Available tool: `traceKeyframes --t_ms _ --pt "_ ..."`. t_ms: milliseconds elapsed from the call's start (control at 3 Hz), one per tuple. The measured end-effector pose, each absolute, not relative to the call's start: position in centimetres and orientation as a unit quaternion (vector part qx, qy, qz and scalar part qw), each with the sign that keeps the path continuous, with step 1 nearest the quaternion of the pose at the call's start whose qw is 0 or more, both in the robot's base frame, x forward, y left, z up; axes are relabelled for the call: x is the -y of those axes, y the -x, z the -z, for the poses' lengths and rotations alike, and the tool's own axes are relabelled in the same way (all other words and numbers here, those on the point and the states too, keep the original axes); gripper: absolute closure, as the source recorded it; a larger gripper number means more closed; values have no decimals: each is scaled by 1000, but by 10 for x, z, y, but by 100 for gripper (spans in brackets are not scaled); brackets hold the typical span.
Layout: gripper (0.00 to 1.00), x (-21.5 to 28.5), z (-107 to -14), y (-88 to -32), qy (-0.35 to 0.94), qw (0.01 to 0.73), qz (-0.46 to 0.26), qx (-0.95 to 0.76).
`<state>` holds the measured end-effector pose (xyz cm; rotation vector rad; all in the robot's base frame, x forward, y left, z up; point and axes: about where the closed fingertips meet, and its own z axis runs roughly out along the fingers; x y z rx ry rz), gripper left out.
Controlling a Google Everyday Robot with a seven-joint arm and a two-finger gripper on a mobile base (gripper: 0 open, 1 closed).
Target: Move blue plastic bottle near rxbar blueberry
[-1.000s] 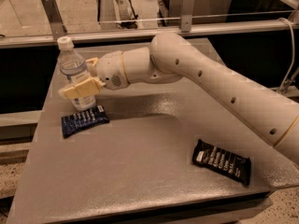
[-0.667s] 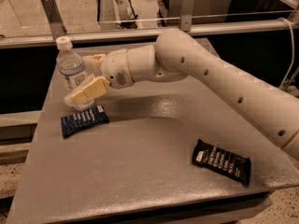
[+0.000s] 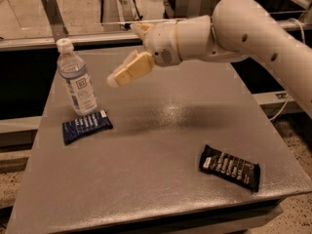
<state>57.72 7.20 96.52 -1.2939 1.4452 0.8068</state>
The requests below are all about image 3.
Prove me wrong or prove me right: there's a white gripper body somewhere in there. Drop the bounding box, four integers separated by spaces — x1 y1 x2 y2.
143 20 181 67

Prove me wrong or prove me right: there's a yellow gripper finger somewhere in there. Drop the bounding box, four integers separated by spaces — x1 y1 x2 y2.
131 22 153 40
107 50 155 87

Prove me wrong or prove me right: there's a clear plastic water bottle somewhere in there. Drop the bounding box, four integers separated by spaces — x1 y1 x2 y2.
57 38 98 116

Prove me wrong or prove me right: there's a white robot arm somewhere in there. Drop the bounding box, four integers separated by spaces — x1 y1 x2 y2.
107 0 312 117

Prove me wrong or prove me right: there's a blue rxbar blueberry wrapper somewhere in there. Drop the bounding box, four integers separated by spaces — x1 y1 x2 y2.
62 110 113 145

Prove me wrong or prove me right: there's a black rxbar chocolate wrapper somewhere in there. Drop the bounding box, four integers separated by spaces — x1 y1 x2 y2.
199 145 260 192

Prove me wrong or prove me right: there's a right metal bracket post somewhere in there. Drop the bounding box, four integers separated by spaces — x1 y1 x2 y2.
187 0 204 18

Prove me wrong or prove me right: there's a metal bracket post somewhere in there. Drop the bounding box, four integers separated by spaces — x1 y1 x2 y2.
41 0 68 41
187 0 204 18

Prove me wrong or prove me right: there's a left metal bracket post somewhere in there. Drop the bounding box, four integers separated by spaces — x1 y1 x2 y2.
41 0 68 41

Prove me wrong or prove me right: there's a horizontal metal rail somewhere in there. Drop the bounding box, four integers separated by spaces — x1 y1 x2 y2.
0 19 312 52

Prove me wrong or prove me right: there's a white cable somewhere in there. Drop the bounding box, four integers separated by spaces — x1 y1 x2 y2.
268 18 306 122

